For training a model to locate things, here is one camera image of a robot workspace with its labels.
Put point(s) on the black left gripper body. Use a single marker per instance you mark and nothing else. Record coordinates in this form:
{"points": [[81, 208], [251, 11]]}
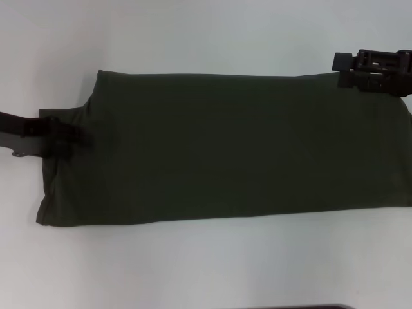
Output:
{"points": [[22, 135]]}

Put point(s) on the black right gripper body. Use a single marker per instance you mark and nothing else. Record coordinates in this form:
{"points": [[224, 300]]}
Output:
{"points": [[402, 77]]}

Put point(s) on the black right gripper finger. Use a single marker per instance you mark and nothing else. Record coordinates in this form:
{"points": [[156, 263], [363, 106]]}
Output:
{"points": [[349, 78], [342, 61]]}

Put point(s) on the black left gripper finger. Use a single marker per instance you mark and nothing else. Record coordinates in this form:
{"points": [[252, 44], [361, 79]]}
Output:
{"points": [[72, 132], [61, 149]]}

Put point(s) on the dark green FREE t-shirt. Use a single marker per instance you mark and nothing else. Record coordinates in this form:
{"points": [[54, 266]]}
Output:
{"points": [[225, 145]]}

